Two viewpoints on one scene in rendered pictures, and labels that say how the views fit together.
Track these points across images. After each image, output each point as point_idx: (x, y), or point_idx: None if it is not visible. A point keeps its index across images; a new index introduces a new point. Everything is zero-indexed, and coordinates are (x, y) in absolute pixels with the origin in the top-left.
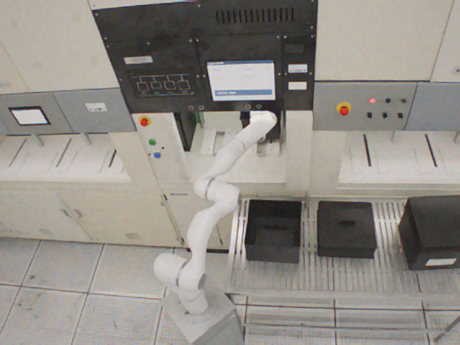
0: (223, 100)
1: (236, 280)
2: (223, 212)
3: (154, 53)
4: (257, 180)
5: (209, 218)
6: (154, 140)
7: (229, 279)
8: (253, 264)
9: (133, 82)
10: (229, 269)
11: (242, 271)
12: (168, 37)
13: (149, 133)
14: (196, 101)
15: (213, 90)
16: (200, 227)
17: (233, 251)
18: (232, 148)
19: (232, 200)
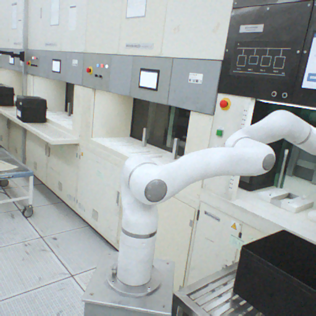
0: (313, 89)
1: (199, 294)
2: (238, 159)
3: (268, 21)
4: (308, 236)
5: (218, 153)
6: (222, 132)
7: (192, 288)
8: (236, 299)
9: (236, 54)
10: (202, 281)
11: (216, 294)
12: (289, 2)
13: (222, 121)
14: (283, 86)
15: (307, 73)
16: (201, 153)
17: (223, 274)
18: (294, 115)
19: (259, 150)
